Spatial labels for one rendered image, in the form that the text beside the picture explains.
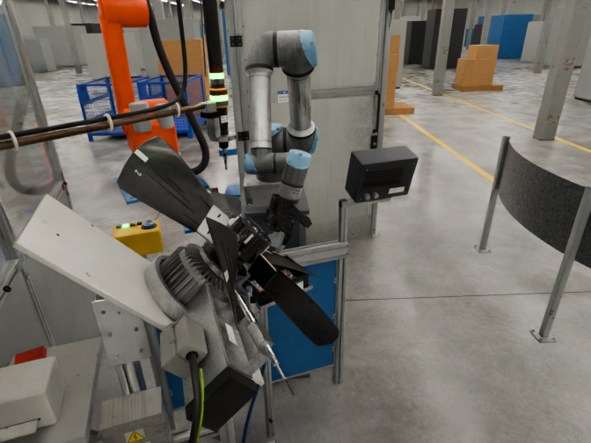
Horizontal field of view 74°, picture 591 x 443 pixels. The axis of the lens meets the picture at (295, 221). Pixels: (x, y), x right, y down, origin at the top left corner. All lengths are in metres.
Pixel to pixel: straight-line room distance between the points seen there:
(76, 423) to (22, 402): 0.13
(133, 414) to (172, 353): 0.37
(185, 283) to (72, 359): 0.48
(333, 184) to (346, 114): 0.57
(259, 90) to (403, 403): 1.65
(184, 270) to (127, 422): 0.40
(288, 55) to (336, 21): 1.69
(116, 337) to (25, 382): 0.22
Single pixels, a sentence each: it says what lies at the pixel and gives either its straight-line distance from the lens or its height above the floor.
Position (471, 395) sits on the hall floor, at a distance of 2.39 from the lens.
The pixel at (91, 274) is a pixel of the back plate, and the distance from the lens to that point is 0.95.
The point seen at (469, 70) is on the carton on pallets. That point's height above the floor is 0.56.
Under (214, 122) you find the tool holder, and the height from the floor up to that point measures 1.50.
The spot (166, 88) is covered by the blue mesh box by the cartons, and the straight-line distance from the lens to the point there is 7.42.
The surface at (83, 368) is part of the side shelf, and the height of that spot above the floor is 0.86.
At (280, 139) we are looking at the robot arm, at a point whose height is 1.30.
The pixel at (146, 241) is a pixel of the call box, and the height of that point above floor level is 1.04.
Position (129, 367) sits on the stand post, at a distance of 1.17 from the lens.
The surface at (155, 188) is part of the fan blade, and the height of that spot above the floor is 1.38.
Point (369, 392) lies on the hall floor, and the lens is 2.27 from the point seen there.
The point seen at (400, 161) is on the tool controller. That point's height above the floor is 1.22.
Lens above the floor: 1.70
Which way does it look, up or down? 26 degrees down
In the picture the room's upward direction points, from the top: 1 degrees counter-clockwise
